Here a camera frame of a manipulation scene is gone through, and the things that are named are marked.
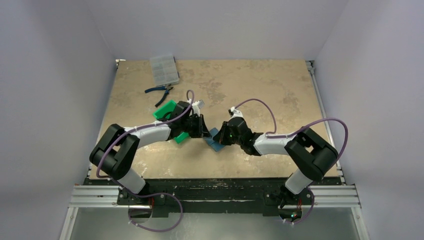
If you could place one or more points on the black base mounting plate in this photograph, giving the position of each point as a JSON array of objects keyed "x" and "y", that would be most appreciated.
[{"x": 254, "y": 195}]

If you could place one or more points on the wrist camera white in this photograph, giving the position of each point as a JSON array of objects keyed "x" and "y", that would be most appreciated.
[
  {"x": 197, "y": 106},
  {"x": 235, "y": 113}
]

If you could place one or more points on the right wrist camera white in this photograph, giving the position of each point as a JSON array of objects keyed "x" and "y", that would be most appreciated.
[{"x": 235, "y": 113}]

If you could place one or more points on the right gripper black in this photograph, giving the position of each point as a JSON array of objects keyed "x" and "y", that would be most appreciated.
[{"x": 226, "y": 131}]

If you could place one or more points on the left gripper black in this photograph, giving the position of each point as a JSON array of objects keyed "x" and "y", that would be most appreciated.
[{"x": 201, "y": 130}]

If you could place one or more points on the blue card holder wallet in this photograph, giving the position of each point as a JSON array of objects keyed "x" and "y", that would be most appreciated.
[{"x": 215, "y": 145}]

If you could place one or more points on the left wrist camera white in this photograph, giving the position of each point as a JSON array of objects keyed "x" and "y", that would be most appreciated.
[{"x": 197, "y": 106}]

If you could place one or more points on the clear plastic organizer box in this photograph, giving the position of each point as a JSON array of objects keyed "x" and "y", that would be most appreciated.
[{"x": 164, "y": 70}]

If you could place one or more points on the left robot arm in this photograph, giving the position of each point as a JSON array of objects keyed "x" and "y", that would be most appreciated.
[{"x": 114, "y": 153}]

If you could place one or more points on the green plastic bin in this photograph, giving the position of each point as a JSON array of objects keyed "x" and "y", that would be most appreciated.
[{"x": 164, "y": 111}]

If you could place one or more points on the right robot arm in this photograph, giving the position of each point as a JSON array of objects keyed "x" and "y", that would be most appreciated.
[{"x": 312, "y": 154}]

